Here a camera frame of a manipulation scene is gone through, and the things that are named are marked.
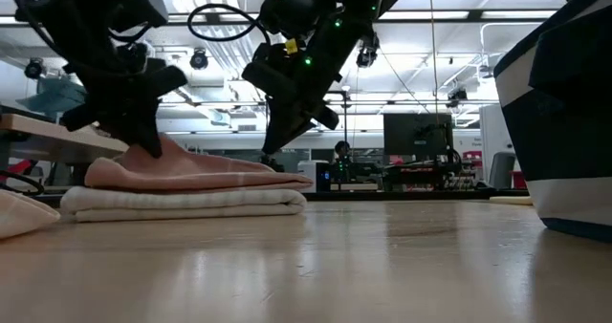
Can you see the white towel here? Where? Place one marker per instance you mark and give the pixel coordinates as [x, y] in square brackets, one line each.
[191, 203]

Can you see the yellow checked towel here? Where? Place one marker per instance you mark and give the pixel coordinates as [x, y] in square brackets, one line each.
[24, 213]

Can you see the pink towel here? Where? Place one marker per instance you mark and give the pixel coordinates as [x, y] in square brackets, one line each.
[191, 172]

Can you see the black overhead bar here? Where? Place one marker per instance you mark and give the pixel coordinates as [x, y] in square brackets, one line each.
[454, 18]

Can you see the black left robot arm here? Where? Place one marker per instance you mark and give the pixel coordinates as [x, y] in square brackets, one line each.
[86, 7]

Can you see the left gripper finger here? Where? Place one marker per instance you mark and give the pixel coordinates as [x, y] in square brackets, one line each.
[136, 139]
[154, 139]

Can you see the black monitor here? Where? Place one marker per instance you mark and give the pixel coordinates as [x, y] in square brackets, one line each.
[416, 136]

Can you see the wooden stick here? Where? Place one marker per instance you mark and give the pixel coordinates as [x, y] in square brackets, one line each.
[509, 200]

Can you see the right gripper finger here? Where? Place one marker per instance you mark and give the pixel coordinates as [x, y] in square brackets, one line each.
[282, 132]
[326, 117]

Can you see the navy fabric bin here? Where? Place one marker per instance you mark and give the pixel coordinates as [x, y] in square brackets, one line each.
[564, 122]

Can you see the person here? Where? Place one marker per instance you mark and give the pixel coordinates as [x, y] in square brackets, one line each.
[342, 149]

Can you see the teal cloth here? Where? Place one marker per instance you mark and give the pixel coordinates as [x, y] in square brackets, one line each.
[52, 96]

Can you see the red black clip lead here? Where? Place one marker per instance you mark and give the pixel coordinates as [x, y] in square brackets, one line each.
[19, 166]

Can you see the white cabinet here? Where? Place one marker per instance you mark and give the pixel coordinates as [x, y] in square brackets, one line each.
[492, 127]

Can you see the low cluttered shelf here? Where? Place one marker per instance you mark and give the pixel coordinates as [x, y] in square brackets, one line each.
[430, 177]

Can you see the red crate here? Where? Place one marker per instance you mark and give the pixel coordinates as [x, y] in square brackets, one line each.
[518, 179]

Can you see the small white screen device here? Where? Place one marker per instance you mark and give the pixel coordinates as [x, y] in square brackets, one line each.
[308, 170]

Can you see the grey waste bin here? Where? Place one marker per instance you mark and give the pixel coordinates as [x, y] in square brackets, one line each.
[502, 170]

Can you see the wooden workbench grey frame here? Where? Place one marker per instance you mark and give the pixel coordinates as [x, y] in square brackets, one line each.
[48, 139]

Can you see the yellow tag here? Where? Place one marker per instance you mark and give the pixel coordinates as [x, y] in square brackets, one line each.
[291, 46]

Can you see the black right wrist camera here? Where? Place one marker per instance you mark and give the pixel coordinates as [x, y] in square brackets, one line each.
[263, 81]

